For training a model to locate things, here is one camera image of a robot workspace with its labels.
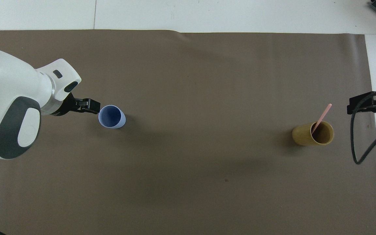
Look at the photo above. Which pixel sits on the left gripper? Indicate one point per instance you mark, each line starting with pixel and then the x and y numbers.
pixel 66 106

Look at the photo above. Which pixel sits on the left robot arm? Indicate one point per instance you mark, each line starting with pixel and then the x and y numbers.
pixel 8 85

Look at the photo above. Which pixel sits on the blue cup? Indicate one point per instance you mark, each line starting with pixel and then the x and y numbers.
pixel 111 117

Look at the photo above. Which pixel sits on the yellow cup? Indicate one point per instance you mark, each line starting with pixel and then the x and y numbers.
pixel 301 135

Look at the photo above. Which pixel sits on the pink chopstick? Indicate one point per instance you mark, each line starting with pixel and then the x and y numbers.
pixel 324 114

